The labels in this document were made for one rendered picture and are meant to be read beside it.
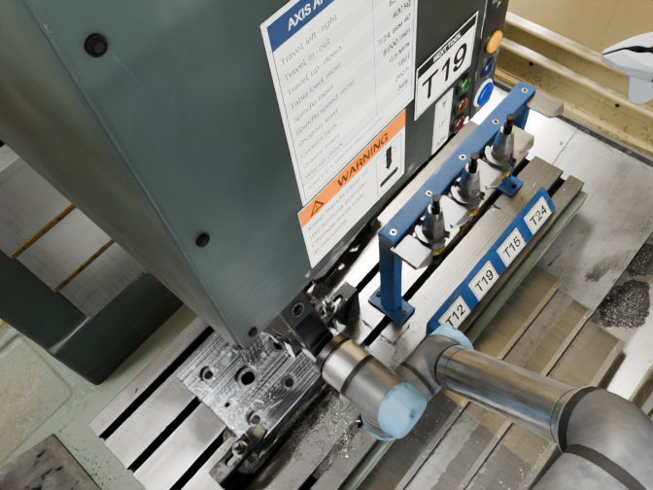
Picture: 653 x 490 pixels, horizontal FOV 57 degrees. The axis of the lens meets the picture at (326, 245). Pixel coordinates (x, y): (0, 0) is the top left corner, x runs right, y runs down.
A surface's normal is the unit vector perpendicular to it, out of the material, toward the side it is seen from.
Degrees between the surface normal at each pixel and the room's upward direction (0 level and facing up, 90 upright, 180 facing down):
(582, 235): 24
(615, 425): 40
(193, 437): 0
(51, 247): 90
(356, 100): 90
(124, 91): 90
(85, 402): 0
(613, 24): 90
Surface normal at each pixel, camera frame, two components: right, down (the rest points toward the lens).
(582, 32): -0.66, 0.68
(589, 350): 0.00, -0.58
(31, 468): 0.18, -0.73
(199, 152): 0.75, 0.54
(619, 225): -0.36, -0.17
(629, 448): -0.13, -0.75
